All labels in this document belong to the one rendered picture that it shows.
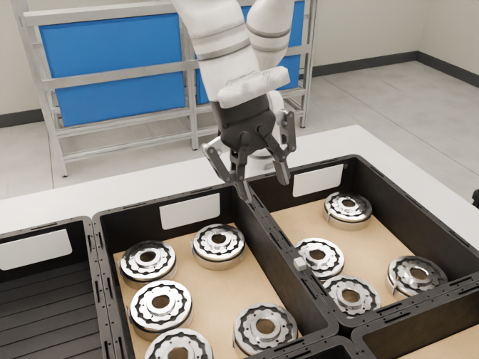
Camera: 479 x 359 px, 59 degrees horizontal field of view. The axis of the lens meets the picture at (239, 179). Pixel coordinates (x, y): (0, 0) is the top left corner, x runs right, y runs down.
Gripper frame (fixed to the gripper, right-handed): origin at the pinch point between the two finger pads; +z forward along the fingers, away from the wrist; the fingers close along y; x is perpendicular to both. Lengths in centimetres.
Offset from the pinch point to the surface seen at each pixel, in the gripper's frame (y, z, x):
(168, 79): -36, 13, -198
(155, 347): 23.8, 18.3, -2.5
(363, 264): -17.1, 28.6, -5.5
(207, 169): -10, 23, -70
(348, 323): -1.6, 19.7, 11.9
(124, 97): -9, 14, -201
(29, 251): 37.3, 5.7, -27.5
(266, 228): -1.9, 13.7, -10.2
